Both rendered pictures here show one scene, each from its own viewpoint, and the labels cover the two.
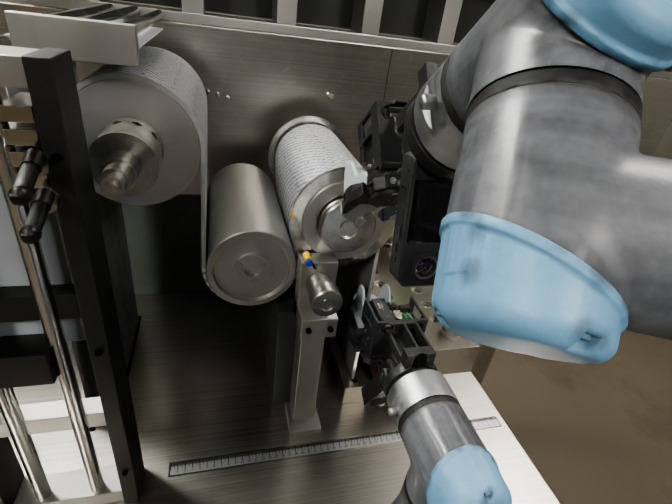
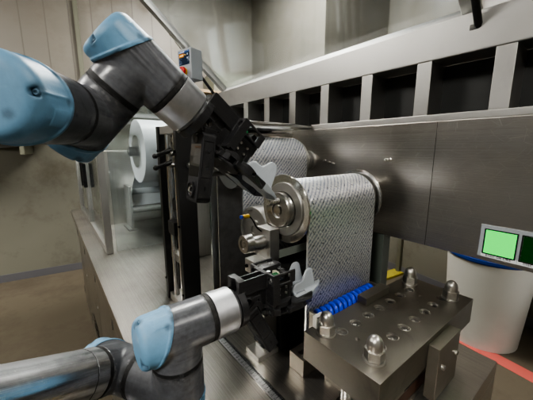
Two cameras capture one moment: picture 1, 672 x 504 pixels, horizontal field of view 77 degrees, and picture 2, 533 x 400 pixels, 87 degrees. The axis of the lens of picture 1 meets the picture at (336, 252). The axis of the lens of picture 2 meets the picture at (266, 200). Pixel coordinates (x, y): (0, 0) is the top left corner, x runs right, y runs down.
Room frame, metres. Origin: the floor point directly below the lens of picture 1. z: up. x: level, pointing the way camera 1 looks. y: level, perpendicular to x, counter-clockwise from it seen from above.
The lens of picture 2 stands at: (0.27, -0.55, 1.38)
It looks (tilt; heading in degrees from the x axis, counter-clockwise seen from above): 10 degrees down; 70
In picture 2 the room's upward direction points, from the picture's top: straight up
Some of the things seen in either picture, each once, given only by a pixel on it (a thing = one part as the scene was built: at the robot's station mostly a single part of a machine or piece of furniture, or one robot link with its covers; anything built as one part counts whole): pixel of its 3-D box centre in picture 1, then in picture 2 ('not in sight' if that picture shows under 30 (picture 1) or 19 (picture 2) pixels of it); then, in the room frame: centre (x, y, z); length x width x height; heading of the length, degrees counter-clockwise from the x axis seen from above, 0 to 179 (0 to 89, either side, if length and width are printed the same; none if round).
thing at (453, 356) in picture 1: (391, 292); (395, 325); (0.72, -0.13, 1.00); 0.40 x 0.16 x 0.06; 18
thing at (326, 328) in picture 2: not in sight; (326, 321); (0.54, -0.13, 1.05); 0.04 x 0.04 x 0.04
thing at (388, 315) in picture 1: (397, 347); (260, 292); (0.42, -0.10, 1.12); 0.12 x 0.08 x 0.09; 18
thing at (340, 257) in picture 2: (348, 256); (342, 263); (0.65, -0.02, 1.11); 0.23 x 0.01 x 0.18; 18
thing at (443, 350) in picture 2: not in sight; (443, 362); (0.76, -0.21, 0.96); 0.10 x 0.03 x 0.11; 18
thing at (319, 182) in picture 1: (344, 220); (285, 209); (0.51, -0.01, 1.25); 0.15 x 0.01 x 0.15; 108
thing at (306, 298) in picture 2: not in sight; (292, 299); (0.49, -0.10, 1.09); 0.09 x 0.05 x 0.02; 17
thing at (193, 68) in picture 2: not in sight; (188, 65); (0.37, 0.53, 1.66); 0.07 x 0.07 x 0.10; 34
